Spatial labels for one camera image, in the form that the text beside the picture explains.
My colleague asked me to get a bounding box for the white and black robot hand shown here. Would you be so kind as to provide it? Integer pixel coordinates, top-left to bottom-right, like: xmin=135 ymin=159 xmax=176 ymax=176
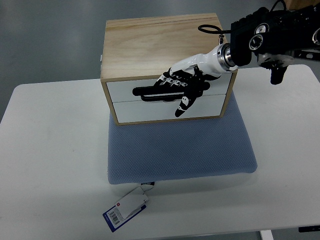
xmin=154 ymin=44 xmax=224 ymax=117

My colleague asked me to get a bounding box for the white drawer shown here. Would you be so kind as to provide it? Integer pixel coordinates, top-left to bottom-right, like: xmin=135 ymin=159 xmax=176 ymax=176
xmin=105 ymin=74 xmax=234 ymax=103
xmin=113 ymin=94 xmax=228 ymax=125

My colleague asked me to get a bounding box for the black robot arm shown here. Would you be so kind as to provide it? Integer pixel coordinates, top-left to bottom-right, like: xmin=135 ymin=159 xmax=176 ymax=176
xmin=219 ymin=4 xmax=320 ymax=85

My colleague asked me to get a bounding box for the light wood drawer cabinet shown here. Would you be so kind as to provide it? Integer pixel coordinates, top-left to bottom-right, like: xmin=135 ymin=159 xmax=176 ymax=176
xmin=100 ymin=13 xmax=237 ymax=126

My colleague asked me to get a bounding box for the blue grey foam cushion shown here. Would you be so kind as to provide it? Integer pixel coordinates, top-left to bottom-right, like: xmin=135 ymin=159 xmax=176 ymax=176
xmin=107 ymin=95 xmax=258 ymax=185

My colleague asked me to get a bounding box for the cardboard box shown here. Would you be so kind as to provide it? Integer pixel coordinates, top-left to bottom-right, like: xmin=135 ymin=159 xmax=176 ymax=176
xmin=284 ymin=0 xmax=320 ymax=10

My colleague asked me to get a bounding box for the white and blue product tag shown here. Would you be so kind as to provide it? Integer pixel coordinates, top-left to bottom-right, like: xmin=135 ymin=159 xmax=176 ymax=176
xmin=102 ymin=186 xmax=149 ymax=233

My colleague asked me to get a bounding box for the white table leg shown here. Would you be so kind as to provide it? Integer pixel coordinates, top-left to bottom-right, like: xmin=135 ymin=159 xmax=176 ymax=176
xmin=259 ymin=230 xmax=274 ymax=240

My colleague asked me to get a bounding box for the black table control panel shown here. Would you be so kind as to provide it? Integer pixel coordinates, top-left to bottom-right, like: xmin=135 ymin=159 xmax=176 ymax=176
xmin=298 ymin=225 xmax=320 ymax=233

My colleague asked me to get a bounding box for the black looped cable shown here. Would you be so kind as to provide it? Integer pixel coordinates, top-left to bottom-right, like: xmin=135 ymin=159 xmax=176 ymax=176
xmin=197 ymin=24 xmax=235 ymax=43

